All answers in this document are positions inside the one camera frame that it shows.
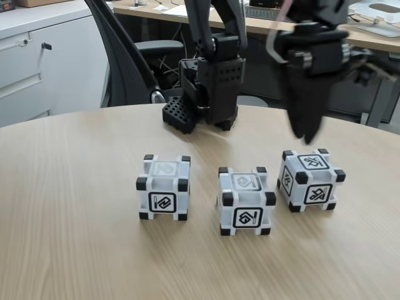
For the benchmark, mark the white cube crossed symbol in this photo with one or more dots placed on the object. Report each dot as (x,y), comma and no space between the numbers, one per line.
(315,175)

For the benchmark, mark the white cube diamond symbol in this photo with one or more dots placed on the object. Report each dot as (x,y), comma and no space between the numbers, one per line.
(247,200)

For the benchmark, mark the grey round plastic base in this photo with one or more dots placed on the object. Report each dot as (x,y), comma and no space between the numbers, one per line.
(253,101)

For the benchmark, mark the grey metal desk leg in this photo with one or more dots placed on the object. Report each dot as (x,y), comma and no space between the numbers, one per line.
(375,106)

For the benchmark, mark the black keyboard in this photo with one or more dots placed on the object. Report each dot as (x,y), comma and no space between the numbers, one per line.
(259,12)

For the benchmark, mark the white paper sheet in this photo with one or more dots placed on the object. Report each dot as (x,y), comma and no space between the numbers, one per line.
(176,11)
(159,7)

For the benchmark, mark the white cube lightning symbol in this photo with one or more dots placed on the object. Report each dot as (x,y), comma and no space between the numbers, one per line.
(162,200)

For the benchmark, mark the black mesh office chair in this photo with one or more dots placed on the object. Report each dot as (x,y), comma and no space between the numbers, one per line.
(125,62)

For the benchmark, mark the white drawer cabinet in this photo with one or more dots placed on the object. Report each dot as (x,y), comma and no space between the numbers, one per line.
(62,78)

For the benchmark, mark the black cabinet key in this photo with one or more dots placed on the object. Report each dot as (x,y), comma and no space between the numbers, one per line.
(47,46)

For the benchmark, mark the brown cardboard box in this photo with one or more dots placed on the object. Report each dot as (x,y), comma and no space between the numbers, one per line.
(37,3)

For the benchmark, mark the black printed box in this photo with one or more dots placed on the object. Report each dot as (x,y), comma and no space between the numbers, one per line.
(6,5)

